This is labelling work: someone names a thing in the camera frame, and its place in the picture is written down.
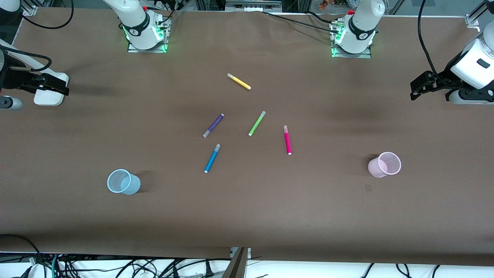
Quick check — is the pink marker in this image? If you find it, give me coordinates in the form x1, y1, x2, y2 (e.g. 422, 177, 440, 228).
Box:
283, 125, 293, 156

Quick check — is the blue marker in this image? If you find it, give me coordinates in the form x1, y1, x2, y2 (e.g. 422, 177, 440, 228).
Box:
204, 144, 221, 173

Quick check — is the white desk lamp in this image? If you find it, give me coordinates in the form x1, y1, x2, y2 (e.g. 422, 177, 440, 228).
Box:
0, 39, 69, 106

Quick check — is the pink mesh cup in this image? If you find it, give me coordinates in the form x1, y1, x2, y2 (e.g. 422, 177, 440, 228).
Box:
368, 152, 402, 178

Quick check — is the blue mesh cup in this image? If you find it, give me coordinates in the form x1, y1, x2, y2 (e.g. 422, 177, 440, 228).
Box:
107, 169, 141, 195

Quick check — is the purple marker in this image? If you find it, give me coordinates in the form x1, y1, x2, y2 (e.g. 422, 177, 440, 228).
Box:
203, 114, 225, 138

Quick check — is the green marker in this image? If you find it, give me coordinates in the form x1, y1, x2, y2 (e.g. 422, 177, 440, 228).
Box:
248, 111, 267, 137

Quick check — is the yellow marker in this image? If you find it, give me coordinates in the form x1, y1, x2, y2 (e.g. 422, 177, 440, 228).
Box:
227, 73, 252, 90

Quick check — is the brown table cover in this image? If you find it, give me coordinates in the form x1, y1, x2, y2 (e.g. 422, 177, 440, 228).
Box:
0, 7, 494, 267

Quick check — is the grey metal table beam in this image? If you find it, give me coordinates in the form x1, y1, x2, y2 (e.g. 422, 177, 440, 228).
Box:
221, 247, 252, 278

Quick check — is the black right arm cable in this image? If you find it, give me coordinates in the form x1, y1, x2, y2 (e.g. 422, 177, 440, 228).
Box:
0, 0, 74, 74

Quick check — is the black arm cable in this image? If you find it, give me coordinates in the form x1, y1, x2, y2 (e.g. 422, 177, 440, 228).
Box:
0, 0, 74, 74
418, 0, 456, 87

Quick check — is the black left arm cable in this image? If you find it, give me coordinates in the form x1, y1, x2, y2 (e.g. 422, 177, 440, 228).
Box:
418, 0, 456, 87

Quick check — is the aluminium frame bracket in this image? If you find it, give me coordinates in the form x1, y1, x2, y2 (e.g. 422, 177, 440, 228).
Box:
21, 0, 39, 16
465, 0, 494, 28

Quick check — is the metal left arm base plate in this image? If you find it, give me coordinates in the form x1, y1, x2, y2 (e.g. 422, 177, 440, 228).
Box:
330, 20, 372, 59

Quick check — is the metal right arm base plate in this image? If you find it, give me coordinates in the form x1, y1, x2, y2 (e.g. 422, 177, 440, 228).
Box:
127, 15, 169, 54

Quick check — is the black cable on table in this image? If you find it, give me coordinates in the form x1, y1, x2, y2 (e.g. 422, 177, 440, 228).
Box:
262, 10, 341, 34

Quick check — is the black looped floor cable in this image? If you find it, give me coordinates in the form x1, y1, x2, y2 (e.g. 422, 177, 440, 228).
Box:
0, 234, 43, 278

